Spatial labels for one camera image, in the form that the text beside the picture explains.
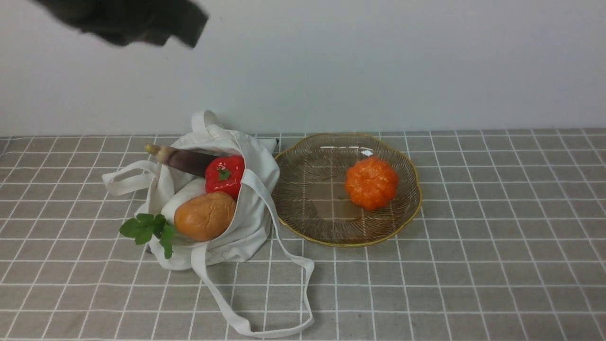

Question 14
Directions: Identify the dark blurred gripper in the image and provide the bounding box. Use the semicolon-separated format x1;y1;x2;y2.
34;0;209;48

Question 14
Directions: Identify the orange toy pumpkin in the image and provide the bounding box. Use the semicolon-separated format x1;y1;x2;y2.
344;157;400;211

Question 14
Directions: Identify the white canvas tote bag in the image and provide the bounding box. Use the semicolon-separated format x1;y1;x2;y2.
102;110;315;339

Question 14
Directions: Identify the purple toy eggplant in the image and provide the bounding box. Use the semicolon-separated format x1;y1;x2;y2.
144;144;218;178

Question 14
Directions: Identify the red toy bell pepper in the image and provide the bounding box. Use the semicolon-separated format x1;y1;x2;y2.
204;155;245;200

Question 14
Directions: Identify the white radish with green leaves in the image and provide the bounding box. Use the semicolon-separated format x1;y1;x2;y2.
119;178;206;260

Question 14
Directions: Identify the brown toy potato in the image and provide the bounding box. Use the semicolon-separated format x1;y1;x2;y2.
174;192;237;242

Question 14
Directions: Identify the gold-rimmed glass plate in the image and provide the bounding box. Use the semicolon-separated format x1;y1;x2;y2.
272;133;423;247

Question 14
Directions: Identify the grey checked tablecloth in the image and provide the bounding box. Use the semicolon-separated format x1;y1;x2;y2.
0;129;606;341

